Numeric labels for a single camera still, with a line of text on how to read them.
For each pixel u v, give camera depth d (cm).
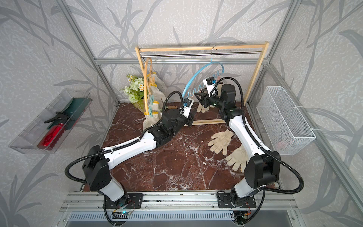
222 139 98
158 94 89
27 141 58
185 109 62
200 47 63
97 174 42
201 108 96
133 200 72
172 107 116
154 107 79
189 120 67
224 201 73
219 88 63
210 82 63
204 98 66
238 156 89
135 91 91
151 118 73
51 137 59
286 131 60
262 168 42
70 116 66
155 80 93
